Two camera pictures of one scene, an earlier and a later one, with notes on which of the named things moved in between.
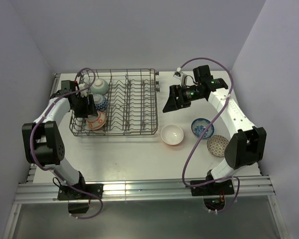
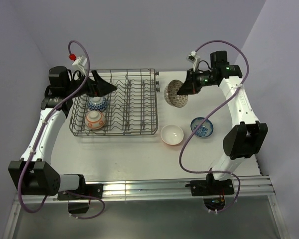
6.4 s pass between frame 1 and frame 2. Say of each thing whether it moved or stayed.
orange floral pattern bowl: stayed
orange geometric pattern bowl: stayed
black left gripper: moved
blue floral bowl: stayed
